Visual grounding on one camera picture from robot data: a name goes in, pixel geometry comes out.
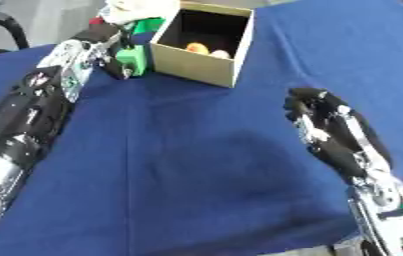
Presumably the white and green soft toy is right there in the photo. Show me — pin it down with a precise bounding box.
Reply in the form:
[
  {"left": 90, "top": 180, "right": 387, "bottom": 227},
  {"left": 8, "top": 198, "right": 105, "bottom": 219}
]
[{"left": 97, "top": 0, "right": 182, "bottom": 36}]

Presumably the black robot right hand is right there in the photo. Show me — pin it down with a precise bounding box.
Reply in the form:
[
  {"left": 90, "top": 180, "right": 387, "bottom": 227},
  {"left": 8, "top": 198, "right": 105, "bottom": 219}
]
[{"left": 281, "top": 87, "right": 396, "bottom": 184}]

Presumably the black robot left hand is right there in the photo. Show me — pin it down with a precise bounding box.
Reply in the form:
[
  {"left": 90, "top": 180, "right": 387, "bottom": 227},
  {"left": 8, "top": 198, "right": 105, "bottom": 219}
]
[{"left": 71, "top": 22, "right": 137, "bottom": 81}]

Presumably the green block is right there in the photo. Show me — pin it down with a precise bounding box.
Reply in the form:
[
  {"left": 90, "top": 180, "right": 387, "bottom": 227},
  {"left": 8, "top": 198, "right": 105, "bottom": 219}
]
[{"left": 115, "top": 44, "right": 151, "bottom": 77}]

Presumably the pale round toy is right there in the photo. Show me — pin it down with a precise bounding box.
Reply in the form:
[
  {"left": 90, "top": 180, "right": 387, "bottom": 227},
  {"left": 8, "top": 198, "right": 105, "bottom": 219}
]
[{"left": 208, "top": 49, "right": 233, "bottom": 60}]

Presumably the orange toy fruit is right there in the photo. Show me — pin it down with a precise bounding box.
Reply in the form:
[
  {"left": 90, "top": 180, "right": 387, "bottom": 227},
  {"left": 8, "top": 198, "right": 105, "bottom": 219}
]
[{"left": 185, "top": 41, "right": 212, "bottom": 56}]

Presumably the black chair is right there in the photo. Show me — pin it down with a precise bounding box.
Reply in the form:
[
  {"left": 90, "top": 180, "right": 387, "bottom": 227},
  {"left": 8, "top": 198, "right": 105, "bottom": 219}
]
[{"left": 0, "top": 4, "right": 32, "bottom": 56}]

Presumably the tan cardboard box black inside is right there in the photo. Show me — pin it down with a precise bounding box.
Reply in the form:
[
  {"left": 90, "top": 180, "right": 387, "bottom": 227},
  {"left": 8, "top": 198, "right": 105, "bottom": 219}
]
[{"left": 148, "top": 0, "right": 256, "bottom": 89}]

